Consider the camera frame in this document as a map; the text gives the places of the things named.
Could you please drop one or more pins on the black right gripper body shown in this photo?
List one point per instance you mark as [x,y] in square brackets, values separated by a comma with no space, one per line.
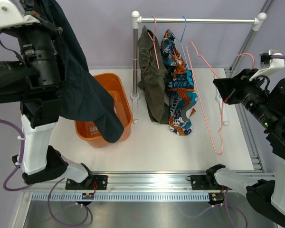
[243,90]

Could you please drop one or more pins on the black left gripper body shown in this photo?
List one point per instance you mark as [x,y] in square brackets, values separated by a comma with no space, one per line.
[38,33]

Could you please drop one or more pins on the colourful patterned shorts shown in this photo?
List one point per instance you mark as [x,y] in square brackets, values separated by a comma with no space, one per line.
[179,86]

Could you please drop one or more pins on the pink hanger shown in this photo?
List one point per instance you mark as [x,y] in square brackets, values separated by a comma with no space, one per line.
[153,41]
[200,99]

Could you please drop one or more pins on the dark navy shorts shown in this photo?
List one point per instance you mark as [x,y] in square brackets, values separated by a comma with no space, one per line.
[84,99]

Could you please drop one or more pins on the olive green shorts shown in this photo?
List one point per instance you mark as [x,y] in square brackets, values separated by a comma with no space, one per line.
[152,78]

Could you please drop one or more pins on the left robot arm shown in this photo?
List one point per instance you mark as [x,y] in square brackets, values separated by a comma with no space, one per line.
[33,80]

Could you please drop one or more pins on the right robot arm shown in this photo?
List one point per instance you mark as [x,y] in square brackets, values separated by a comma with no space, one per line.
[268,108]

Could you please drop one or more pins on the metal clothes rack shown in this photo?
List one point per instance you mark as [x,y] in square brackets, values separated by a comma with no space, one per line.
[256,24]

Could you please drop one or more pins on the orange plastic basket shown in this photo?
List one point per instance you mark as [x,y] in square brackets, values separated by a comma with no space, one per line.
[88,131]

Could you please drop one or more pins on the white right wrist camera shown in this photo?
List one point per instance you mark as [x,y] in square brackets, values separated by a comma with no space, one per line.
[271,62]

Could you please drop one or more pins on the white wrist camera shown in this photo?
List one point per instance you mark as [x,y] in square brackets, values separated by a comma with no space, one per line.
[11,16]
[271,62]

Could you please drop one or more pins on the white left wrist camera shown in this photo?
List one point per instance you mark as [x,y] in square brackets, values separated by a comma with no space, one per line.
[11,16]

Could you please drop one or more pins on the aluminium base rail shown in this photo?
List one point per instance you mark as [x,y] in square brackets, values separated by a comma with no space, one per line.
[141,181]

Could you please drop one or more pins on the white slotted cable duct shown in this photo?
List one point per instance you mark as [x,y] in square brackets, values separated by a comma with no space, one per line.
[124,196]

